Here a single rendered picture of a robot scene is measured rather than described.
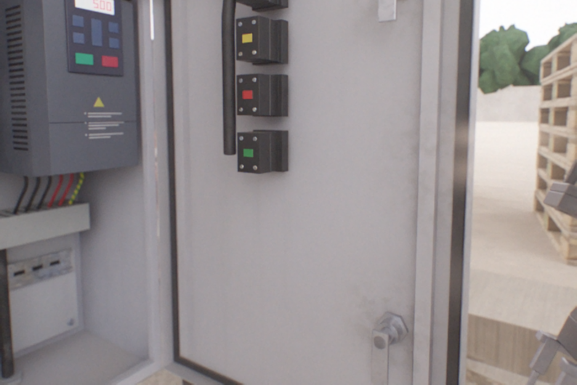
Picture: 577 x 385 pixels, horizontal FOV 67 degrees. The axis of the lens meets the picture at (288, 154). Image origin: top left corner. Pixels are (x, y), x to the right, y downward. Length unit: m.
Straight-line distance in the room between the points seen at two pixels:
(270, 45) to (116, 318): 0.49
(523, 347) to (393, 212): 1.26
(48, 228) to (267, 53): 0.40
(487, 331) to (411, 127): 1.30
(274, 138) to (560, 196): 0.27
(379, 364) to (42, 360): 0.51
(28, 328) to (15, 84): 0.37
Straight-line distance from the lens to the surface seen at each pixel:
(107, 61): 0.58
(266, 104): 0.45
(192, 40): 0.59
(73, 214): 0.70
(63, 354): 0.79
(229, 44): 0.47
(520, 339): 1.66
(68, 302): 0.80
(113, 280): 0.74
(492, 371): 1.71
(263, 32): 0.45
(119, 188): 0.69
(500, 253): 2.35
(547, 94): 3.26
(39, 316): 0.79
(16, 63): 0.60
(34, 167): 0.57
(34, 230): 0.68
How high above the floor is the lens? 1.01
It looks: 5 degrees down
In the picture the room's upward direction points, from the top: straight up
